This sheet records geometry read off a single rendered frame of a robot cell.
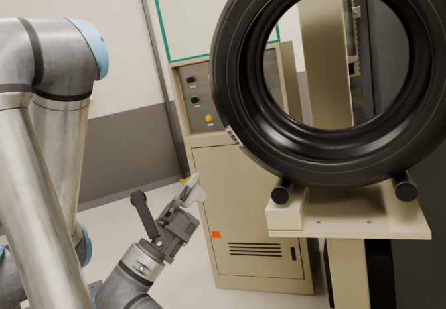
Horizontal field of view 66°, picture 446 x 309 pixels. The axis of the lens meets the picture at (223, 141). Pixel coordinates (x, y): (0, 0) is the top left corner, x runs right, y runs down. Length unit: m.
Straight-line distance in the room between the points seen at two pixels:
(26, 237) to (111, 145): 3.10
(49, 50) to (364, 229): 0.76
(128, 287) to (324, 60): 0.84
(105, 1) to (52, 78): 3.06
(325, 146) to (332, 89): 0.19
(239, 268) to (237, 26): 1.44
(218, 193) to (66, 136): 1.14
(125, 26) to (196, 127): 2.12
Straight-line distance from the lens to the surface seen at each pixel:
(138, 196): 0.79
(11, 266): 1.02
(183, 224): 0.79
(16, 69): 0.62
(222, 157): 1.68
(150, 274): 0.79
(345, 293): 1.47
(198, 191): 0.80
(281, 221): 0.90
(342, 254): 1.37
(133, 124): 3.66
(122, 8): 3.70
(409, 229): 0.91
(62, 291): 0.62
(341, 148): 1.08
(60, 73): 0.66
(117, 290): 0.79
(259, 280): 1.98
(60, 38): 0.66
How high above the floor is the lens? 1.26
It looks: 14 degrees down
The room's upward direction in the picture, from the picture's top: 11 degrees counter-clockwise
